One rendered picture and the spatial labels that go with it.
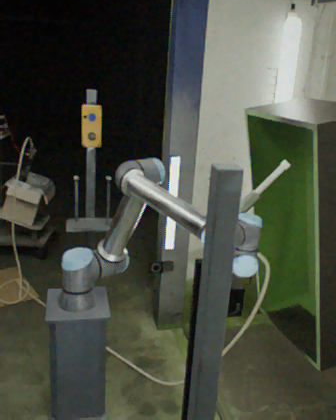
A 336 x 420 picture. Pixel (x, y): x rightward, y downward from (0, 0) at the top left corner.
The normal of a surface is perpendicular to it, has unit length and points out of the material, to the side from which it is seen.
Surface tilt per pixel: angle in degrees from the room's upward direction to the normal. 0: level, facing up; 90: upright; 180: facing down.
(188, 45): 90
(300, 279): 90
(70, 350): 90
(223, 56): 90
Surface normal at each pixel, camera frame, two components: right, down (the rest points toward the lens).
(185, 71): 0.21, 0.31
